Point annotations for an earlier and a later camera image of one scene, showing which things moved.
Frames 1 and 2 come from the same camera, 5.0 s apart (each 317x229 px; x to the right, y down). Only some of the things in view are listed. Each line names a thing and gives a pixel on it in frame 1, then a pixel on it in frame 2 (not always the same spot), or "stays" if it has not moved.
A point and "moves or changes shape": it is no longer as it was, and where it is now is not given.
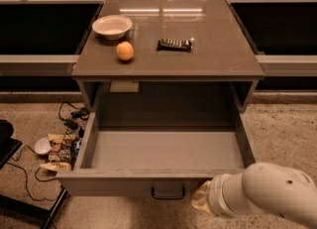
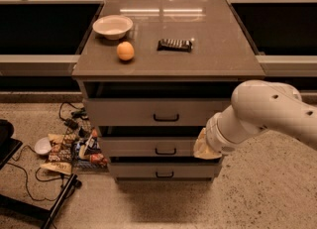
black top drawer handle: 168,197 → 165,119
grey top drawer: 160,139 moves or changes shape
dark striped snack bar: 178,45 stays
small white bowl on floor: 43,146 stays
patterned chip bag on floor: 61,154 stays
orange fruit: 125,51 stays
